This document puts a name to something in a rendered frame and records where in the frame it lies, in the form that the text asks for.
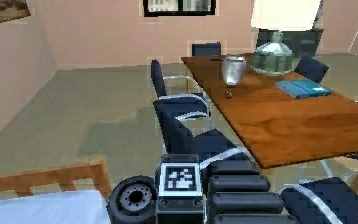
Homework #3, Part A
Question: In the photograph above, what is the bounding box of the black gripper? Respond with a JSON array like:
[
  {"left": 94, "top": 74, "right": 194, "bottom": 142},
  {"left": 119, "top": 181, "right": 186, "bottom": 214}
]
[{"left": 106, "top": 175, "right": 159, "bottom": 224}]

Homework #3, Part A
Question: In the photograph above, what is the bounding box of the wooden bed with white sheet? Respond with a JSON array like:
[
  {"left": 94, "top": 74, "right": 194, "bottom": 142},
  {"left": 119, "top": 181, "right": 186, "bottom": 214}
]
[{"left": 0, "top": 158, "right": 113, "bottom": 224}]

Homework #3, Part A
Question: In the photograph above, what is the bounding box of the dark blue chair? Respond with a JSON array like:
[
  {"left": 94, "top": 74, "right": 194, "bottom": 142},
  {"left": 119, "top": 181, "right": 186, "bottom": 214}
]
[
  {"left": 150, "top": 59, "right": 212, "bottom": 118},
  {"left": 294, "top": 55, "right": 330, "bottom": 84},
  {"left": 191, "top": 41, "right": 222, "bottom": 57},
  {"left": 152, "top": 98, "right": 255, "bottom": 164},
  {"left": 276, "top": 176, "right": 358, "bottom": 224}
]

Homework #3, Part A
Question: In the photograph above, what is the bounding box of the silver glass cup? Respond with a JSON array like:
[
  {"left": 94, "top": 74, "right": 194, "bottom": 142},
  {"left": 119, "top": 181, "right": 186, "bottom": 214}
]
[{"left": 221, "top": 55, "right": 247, "bottom": 88}]

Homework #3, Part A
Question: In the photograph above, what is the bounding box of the brown wooden dining table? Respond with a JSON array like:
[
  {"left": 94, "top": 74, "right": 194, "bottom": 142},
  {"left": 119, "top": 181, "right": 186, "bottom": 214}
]
[{"left": 180, "top": 53, "right": 358, "bottom": 169}]

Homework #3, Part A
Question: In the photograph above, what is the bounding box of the black framed window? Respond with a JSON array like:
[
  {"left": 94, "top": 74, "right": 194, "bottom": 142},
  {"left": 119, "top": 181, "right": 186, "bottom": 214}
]
[{"left": 142, "top": 0, "right": 217, "bottom": 18}]

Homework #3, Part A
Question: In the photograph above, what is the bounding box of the green glass lamp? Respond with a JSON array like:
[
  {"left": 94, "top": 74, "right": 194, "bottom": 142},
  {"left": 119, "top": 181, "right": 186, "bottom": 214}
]
[{"left": 250, "top": 30, "right": 294, "bottom": 76}]

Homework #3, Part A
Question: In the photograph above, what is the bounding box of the blue book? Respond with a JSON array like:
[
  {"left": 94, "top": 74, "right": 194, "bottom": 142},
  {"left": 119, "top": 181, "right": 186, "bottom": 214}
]
[{"left": 274, "top": 78, "right": 333, "bottom": 100}]

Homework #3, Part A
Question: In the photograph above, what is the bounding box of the brown framed picture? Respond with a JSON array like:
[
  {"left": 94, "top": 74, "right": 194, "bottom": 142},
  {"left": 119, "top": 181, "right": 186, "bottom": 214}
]
[{"left": 0, "top": 0, "right": 32, "bottom": 24}]

